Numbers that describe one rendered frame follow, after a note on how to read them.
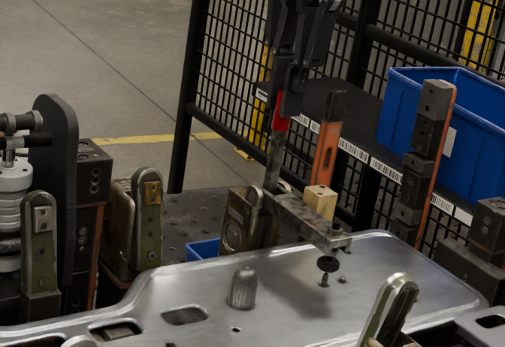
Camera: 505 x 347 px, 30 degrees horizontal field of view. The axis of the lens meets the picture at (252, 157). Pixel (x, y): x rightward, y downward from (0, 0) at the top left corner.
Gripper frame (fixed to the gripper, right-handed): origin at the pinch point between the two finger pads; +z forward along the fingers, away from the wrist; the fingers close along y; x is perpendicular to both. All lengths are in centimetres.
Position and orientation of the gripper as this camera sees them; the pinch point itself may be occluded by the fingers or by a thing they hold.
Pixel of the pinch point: (287, 86)
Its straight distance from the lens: 121.2
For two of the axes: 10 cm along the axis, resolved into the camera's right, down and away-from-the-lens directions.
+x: 8.2, -0.9, 5.7
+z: -1.5, 9.2, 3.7
